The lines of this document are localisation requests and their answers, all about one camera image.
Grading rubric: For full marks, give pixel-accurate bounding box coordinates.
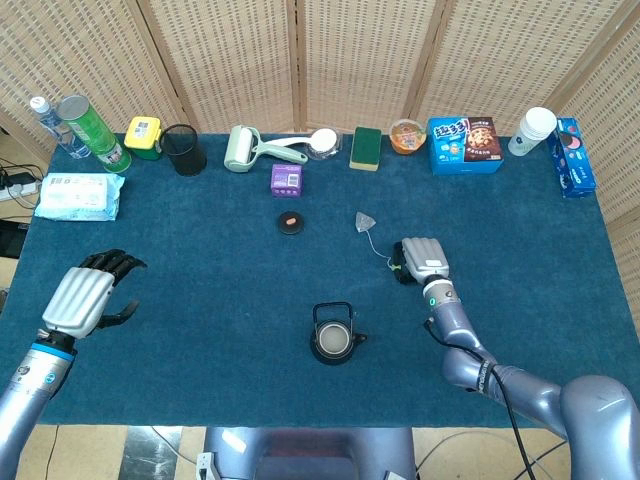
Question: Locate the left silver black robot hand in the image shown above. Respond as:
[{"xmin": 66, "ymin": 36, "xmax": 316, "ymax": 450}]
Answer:
[{"xmin": 41, "ymin": 248, "xmax": 149, "ymax": 340}]

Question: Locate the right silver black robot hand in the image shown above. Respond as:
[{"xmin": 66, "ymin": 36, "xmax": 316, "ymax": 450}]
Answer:
[{"xmin": 391, "ymin": 236, "xmax": 451, "ymax": 286}]

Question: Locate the pyramid tea bag with string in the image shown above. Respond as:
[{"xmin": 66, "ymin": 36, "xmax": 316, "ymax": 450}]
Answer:
[{"xmin": 355, "ymin": 210, "xmax": 404, "ymax": 274}]

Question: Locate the black teapot lid wooden knob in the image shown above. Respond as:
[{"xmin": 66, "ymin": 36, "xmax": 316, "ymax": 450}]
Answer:
[{"xmin": 277, "ymin": 210, "xmax": 307, "ymax": 237}]

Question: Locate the black equipment box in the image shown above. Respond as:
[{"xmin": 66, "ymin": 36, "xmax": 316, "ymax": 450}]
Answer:
[{"xmin": 0, "ymin": 218, "xmax": 31, "ymax": 260}]

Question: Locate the light blue wet wipes pack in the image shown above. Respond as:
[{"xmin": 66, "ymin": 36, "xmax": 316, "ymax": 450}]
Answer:
[{"xmin": 33, "ymin": 172, "xmax": 126, "ymax": 223}]

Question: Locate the orange jelly cup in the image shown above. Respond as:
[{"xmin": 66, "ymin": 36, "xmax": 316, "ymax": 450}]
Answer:
[{"xmin": 389, "ymin": 118, "xmax": 428, "ymax": 155}]

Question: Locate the white power strip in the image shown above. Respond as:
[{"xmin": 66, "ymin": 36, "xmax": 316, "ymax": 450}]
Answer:
[{"xmin": 0, "ymin": 180, "xmax": 41, "ymax": 202}]

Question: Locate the green and yellow sponge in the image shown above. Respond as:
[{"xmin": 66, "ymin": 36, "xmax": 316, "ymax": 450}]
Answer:
[{"xmin": 348, "ymin": 126, "xmax": 383, "ymax": 173}]

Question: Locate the blue carpet table mat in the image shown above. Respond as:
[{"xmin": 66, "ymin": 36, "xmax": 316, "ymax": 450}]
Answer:
[{"xmin": 0, "ymin": 132, "xmax": 640, "ymax": 430}]

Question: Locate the small purple box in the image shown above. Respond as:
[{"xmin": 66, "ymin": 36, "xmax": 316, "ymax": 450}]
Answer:
[{"xmin": 269, "ymin": 163, "xmax": 305, "ymax": 199}]

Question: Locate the green cylindrical can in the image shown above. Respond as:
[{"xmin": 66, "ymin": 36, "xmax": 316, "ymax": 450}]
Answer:
[{"xmin": 56, "ymin": 94, "xmax": 133, "ymax": 174}]

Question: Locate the clear plastic water bottle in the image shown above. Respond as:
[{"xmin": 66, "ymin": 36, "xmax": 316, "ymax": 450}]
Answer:
[{"xmin": 28, "ymin": 96, "xmax": 91, "ymax": 160}]

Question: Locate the green mini bin yellow lid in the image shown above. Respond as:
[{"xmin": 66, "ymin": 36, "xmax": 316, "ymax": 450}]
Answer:
[{"xmin": 123, "ymin": 115, "xmax": 165, "ymax": 161}]

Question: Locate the dark blue sandwich cookie box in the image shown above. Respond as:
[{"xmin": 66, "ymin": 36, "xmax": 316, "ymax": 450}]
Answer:
[{"xmin": 545, "ymin": 117, "xmax": 598, "ymax": 199}]

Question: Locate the black mesh pen holder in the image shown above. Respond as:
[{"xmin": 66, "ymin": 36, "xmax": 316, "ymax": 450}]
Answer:
[{"xmin": 159, "ymin": 123, "xmax": 208, "ymax": 177}]

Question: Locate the light green lint roller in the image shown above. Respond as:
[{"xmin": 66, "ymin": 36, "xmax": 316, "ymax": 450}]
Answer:
[{"xmin": 223, "ymin": 124, "xmax": 310, "ymax": 174}]

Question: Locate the grey-blue robot torso base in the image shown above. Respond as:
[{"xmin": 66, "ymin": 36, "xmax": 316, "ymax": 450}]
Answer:
[{"xmin": 202, "ymin": 427, "xmax": 416, "ymax": 480}]

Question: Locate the black teapot with handle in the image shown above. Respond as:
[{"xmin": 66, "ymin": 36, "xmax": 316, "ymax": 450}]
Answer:
[{"xmin": 309, "ymin": 301, "xmax": 369, "ymax": 366}]

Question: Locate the white round long-handled brush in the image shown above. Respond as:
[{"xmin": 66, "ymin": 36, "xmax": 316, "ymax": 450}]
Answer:
[{"xmin": 262, "ymin": 127, "xmax": 344, "ymax": 162}]

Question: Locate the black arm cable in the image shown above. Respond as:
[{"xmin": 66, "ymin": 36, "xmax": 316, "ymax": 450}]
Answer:
[{"xmin": 423, "ymin": 317, "xmax": 546, "ymax": 480}]

